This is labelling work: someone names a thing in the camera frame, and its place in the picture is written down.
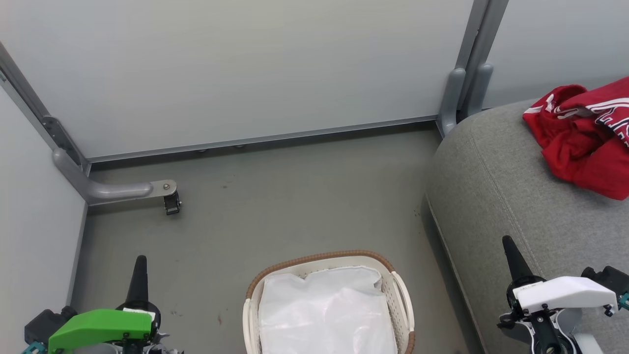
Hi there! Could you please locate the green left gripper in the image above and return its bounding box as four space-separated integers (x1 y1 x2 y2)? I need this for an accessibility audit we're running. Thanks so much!
48 255 163 354

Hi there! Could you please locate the red jersey with white print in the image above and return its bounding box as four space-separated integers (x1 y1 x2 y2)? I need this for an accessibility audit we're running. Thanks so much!
554 76 629 148

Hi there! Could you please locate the grey fabric sofa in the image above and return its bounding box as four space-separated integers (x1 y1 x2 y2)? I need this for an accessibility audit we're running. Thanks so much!
425 101 629 354

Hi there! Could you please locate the red garment with white stripe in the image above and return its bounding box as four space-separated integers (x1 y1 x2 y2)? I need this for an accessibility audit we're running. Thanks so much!
522 85 629 201

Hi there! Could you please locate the white laundry basket brown rim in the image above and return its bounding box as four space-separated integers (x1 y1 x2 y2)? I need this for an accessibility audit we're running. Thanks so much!
242 250 416 354

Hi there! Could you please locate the grey partition double post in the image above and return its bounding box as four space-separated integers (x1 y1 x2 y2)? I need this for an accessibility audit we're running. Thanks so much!
455 0 510 121

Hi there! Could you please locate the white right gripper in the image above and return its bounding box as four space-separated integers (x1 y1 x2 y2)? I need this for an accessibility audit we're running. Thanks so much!
497 236 618 354

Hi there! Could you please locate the grey rounded partition foot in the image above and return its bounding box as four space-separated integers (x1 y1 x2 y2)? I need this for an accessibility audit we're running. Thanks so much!
466 62 494 118
437 67 466 138

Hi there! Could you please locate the grey curved partition foot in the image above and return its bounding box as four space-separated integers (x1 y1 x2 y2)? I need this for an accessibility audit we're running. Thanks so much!
53 147 177 205

